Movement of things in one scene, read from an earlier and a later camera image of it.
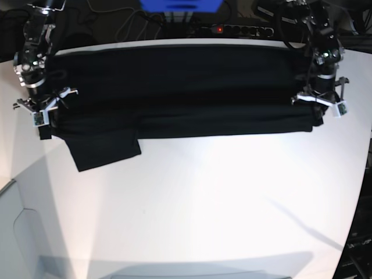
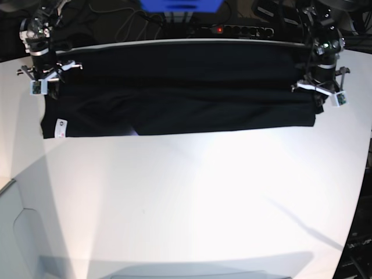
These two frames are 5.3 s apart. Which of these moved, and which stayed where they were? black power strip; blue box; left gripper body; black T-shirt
Moved: black T-shirt; left gripper body
Stayed: black power strip; blue box
